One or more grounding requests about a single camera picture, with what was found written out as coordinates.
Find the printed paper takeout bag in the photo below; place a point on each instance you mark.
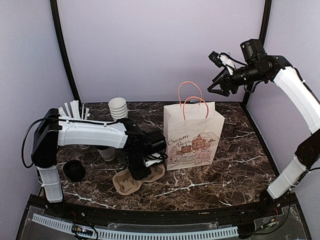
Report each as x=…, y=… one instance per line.
x=192, y=130

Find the stack of white paper cups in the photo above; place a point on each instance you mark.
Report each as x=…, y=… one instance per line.
x=118, y=108

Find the white cup holding straws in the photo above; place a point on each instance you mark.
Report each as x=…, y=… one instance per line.
x=84, y=147

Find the single white paper cup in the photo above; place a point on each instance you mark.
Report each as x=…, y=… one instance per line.
x=107, y=153

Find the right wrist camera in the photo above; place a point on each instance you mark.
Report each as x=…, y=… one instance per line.
x=252, y=50

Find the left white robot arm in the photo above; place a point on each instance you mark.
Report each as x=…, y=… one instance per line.
x=55, y=130

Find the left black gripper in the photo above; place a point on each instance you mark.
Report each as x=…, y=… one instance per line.
x=138, y=175

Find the brown cardboard cup carrier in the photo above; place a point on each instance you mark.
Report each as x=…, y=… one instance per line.
x=126, y=185

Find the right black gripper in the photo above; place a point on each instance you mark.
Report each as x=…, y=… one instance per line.
x=227, y=79

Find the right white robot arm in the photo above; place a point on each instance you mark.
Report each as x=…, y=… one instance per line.
x=276, y=69

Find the stack of black lids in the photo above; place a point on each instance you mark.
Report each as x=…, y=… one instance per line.
x=74, y=170

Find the white slotted cable duct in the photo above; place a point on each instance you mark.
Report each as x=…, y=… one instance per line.
x=121, y=231

